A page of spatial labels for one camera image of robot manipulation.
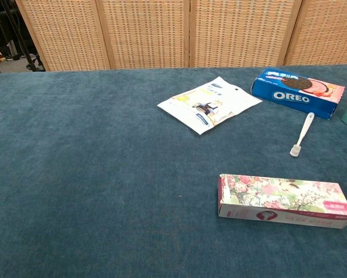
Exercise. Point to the floral pink toothpaste box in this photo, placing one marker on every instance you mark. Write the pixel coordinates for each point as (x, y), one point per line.
(280, 199)

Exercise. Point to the woven rattan folding screen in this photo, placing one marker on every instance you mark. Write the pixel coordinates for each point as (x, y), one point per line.
(173, 32)

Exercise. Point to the blue Oreo cookie box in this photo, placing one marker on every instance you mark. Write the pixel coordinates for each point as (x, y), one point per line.
(295, 93)

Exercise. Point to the blue table cloth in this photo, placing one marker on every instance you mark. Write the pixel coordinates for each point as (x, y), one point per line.
(103, 173)

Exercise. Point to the black tripod stand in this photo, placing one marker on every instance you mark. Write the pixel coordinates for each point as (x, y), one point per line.
(22, 37)

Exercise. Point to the white toothbrush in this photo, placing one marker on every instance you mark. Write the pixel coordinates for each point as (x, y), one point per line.
(304, 129)

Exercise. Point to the white printed snack pouch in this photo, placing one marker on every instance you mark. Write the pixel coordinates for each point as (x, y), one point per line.
(209, 104)

